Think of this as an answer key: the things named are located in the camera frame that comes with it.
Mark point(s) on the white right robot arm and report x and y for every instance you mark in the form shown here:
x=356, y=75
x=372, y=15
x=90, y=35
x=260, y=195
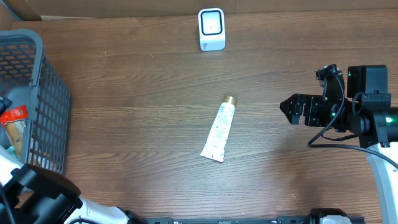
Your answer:
x=363, y=122

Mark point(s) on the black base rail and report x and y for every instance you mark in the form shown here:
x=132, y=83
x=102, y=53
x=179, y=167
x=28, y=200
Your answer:
x=315, y=216

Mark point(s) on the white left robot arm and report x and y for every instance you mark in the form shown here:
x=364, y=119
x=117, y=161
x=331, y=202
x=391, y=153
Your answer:
x=33, y=194

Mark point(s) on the white barcode scanner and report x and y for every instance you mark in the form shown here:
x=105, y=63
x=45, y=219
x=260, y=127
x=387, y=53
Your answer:
x=212, y=34

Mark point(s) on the orange brown snack packet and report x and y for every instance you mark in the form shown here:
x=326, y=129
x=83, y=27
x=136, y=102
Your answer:
x=13, y=121

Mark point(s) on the grey plastic mesh basket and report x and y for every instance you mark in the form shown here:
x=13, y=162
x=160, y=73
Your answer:
x=29, y=79

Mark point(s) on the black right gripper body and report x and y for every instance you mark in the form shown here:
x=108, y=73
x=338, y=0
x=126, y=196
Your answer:
x=321, y=113

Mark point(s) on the white tube gold cap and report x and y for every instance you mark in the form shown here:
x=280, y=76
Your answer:
x=217, y=139

